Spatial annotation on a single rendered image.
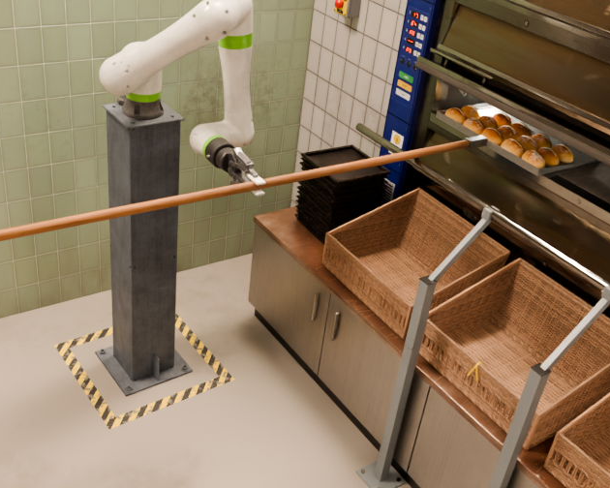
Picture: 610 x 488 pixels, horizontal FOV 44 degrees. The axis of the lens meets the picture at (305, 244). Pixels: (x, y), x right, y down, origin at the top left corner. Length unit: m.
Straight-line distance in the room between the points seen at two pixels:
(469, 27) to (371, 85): 0.64
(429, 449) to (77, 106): 2.00
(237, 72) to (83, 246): 1.47
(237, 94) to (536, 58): 1.05
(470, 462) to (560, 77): 1.33
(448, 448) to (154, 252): 1.33
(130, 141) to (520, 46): 1.42
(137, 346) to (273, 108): 1.39
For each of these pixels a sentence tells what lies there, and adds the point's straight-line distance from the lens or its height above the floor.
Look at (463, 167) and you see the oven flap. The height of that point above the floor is 1.03.
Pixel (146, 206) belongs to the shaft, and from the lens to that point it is 2.19.
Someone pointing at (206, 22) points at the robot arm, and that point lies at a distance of 2.35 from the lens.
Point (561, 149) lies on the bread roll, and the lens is 2.96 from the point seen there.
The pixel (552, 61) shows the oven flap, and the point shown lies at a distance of 2.77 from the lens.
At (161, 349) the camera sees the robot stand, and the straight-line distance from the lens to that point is 3.32.
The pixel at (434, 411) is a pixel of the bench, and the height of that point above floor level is 0.47.
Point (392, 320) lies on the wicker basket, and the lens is 2.83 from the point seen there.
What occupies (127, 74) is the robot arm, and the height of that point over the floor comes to 1.42.
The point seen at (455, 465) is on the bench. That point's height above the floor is 0.34.
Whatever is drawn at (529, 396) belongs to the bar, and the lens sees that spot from 2.29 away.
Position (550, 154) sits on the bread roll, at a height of 1.23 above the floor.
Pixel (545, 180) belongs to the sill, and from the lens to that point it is 2.83.
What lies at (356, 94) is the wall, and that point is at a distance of 3.55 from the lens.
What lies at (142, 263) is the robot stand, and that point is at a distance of 3.01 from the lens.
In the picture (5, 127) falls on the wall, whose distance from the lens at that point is 3.32.
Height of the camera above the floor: 2.30
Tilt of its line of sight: 32 degrees down
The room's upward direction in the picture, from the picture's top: 8 degrees clockwise
